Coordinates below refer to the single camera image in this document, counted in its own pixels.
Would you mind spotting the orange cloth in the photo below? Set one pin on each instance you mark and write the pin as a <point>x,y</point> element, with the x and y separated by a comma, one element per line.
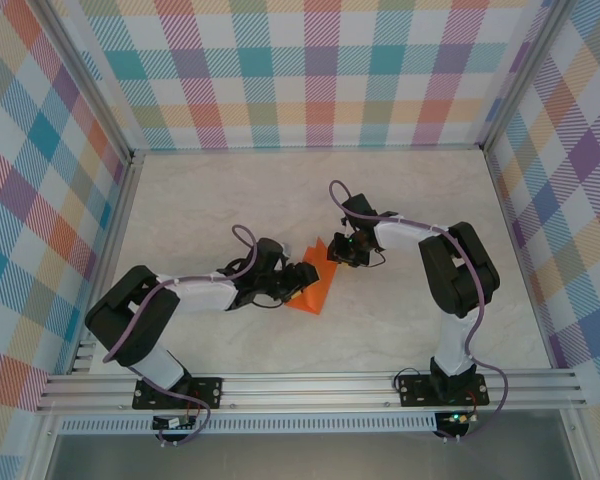
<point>317,296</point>

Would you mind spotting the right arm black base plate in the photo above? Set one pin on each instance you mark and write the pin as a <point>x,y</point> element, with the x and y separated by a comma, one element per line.
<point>415,390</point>

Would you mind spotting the aluminium side rail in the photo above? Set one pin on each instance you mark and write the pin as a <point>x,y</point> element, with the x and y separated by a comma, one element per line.
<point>111,250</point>

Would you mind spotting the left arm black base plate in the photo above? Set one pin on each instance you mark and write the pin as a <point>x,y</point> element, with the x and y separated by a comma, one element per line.
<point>210,392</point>

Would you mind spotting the grey metal panel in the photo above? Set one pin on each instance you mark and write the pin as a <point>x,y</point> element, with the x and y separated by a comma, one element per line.
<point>305,460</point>

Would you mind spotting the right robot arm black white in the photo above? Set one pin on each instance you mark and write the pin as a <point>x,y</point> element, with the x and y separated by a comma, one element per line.
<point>455,270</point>

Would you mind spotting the thin aluminium frame rail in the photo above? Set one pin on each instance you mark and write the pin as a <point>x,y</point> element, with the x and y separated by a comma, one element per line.
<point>305,149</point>

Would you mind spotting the aluminium frame post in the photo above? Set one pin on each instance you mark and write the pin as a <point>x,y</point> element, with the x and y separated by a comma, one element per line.
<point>94,75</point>
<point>519,75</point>

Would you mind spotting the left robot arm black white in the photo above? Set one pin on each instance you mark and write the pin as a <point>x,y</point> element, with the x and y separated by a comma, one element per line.
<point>130,320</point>

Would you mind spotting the long aluminium mounting rail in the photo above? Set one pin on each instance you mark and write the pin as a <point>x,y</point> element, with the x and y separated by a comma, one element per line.
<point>305,392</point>

